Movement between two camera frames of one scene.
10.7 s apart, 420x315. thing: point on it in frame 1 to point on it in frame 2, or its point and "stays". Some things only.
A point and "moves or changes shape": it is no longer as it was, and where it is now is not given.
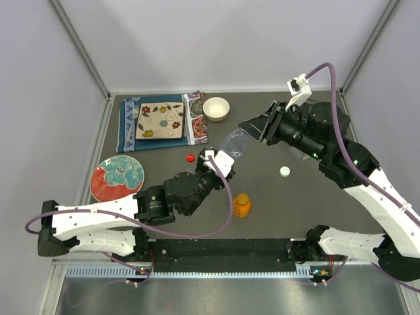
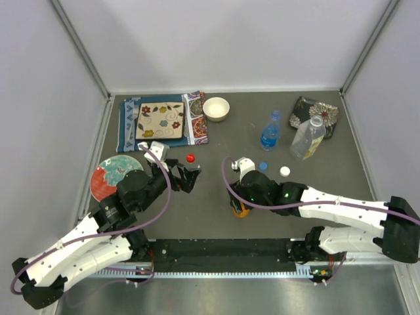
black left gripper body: [204, 172] to [175, 182]
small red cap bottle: [190, 158] stays
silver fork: [135, 111] stays
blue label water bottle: [235, 143] moves or changes shape
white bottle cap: [284, 171] stays
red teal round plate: [116, 177] stays
